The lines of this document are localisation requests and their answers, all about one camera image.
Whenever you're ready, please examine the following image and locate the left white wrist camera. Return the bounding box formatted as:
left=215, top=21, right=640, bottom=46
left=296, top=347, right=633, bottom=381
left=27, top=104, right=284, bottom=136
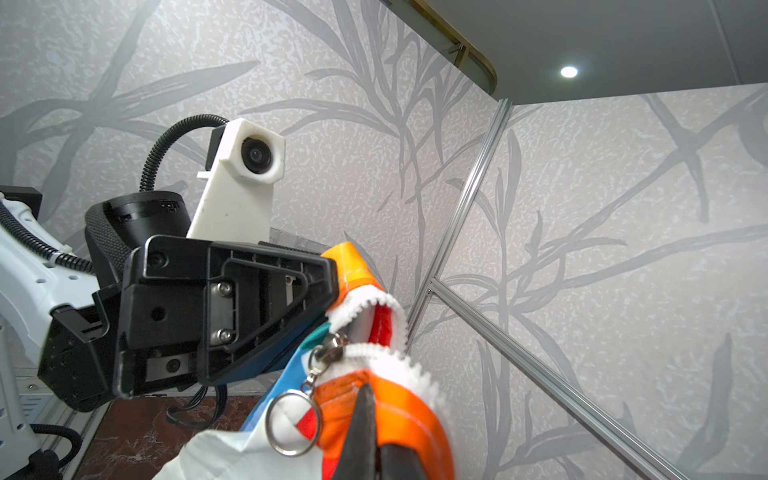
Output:
left=186, top=118, right=286, bottom=244

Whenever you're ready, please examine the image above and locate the left black corrugated cable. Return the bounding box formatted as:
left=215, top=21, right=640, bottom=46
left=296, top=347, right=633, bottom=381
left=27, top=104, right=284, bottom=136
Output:
left=0, top=113, right=230, bottom=274

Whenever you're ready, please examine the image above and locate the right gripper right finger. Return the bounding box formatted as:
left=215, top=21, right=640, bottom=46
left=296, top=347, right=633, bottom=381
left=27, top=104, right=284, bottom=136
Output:
left=379, top=444, right=428, bottom=480

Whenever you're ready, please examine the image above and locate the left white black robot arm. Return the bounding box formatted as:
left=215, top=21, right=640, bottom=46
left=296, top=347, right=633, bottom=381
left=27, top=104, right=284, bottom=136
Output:
left=1, top=187, right=339, bottom=412

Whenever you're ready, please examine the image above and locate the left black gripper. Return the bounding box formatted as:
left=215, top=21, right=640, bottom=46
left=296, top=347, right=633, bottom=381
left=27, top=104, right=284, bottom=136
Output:
left=38, top=235, right=339, bottom=412

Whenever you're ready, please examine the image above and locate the colourful rainbow kids jacket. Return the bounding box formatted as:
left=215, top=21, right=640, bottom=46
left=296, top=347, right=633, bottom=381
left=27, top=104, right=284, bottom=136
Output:
left=159, top=242, right=457, bottom=479

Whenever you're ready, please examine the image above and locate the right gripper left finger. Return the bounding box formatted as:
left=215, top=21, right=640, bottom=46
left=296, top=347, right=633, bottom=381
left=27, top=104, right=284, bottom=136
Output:
left=332, top=384, right=377, bottom=480

